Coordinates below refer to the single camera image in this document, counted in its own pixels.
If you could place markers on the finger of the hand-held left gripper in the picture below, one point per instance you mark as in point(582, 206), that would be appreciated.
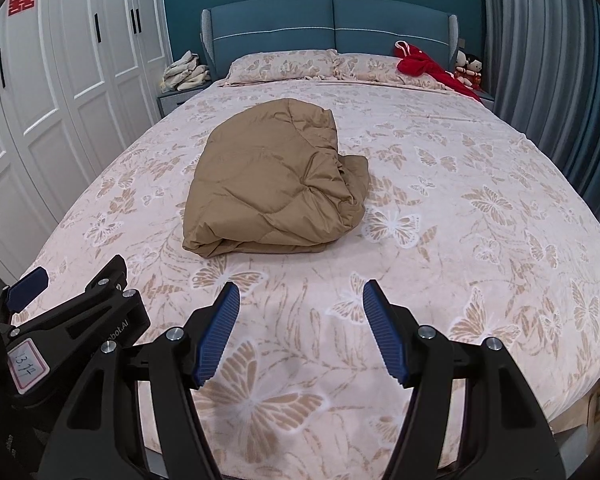
point(27, 290)
point(92, 295)

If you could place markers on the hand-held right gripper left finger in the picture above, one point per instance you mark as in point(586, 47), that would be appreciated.
point(215, 335)

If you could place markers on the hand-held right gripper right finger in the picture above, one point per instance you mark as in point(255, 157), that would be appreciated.
point(385, 335)

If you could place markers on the tan quilted coat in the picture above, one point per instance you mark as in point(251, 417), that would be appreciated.
point(270, 185)

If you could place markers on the pile of cream clothes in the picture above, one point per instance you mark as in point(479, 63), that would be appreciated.
point(185, 72)

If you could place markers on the butterfly print bedspread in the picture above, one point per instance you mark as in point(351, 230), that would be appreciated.
point(455, 160)

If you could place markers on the white panelled wardrobe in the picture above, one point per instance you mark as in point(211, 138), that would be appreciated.
point(55, 85)

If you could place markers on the blue-grey nightstand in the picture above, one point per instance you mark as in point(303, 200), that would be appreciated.
point(180, 97)

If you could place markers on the butterfly print pillow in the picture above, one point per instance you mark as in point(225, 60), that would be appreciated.
point(285, 65)
point(365, 67)

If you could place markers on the red garment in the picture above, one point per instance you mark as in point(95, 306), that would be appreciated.
point(425, 67)

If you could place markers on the small doll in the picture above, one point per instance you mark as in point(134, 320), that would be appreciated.
point(474, 67)
point(461, 62)

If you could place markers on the red paper decoration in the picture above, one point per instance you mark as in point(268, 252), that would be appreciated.
point(21, 1)

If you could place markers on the blue-grey curtain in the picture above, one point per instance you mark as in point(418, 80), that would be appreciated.
point(530, 60)

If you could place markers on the butterfly print pillows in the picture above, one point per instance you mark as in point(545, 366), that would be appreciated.
point(330, 25)

